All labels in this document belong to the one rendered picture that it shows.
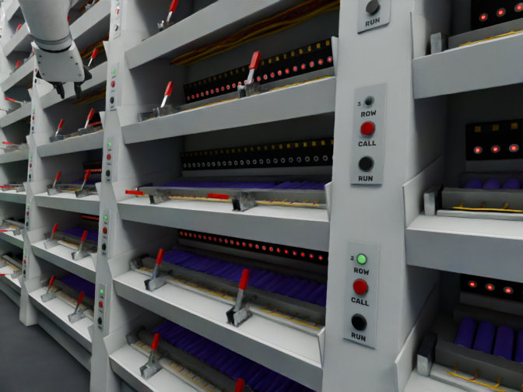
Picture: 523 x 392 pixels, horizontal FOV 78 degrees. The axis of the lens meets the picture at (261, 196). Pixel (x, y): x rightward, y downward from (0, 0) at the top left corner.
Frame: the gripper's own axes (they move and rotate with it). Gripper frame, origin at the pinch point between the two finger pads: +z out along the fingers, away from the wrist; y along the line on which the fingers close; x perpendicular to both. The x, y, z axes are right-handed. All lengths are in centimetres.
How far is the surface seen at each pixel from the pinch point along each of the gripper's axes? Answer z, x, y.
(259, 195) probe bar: -27, -55, 36
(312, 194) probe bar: -35, -60, 41
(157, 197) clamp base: -8.8, -43.1, 19.5
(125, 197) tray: 3.8, -34.9, 12.2
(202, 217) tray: -20, -54, 27
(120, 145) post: -3.8, -23.6, 12.4
